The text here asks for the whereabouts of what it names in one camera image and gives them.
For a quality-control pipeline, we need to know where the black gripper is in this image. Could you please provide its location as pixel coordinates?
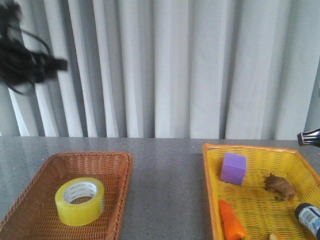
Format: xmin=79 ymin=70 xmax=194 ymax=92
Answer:
xmin=297 ymin=128 xmax=320 ymax=147
xmin=0 ymin=42 xmax=68 ymax=86

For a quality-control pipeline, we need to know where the yellow tape roll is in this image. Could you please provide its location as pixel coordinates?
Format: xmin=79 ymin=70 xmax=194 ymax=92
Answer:
xmin=55 ymin=177 xmax=105 ymax=227

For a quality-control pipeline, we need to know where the brown toy animal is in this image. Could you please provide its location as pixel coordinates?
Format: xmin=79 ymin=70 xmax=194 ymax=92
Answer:
xmin=264 ymin=173 xmax=296 ymax=201

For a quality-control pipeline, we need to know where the yellow woven basket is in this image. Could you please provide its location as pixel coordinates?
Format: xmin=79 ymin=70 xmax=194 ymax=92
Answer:
xmin=203 ymin=143 xmax=320 ymax=240

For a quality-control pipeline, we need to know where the blue capped bottle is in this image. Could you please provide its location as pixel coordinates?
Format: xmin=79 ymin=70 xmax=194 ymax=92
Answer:
xmin=294 ymin=202 xmax=320 ymax=240

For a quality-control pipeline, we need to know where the purple foam cube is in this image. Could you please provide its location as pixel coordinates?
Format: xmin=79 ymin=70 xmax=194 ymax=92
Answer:
xmin=220 ymin=152 xmax=247 ymax=186

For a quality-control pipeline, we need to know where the toy bread loaf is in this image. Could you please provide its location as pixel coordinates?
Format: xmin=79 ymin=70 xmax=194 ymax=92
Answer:
xmin=269 ymin=231 xmax=286 ymax=240

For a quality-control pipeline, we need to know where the white pleated curtain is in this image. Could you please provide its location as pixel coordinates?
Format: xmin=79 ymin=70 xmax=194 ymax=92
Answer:
xmin=0 ymin=0 xmax=320 ymax=140

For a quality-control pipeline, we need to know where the orange toy carrot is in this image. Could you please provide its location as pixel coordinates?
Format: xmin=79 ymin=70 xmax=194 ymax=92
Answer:
xmin=218 ymin=199 xmax=247 ymax=240

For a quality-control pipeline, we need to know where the brown wicker basket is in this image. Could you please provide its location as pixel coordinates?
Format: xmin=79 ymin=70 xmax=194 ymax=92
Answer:
xmin=0 ymin=151 xmax=133 ymax=240

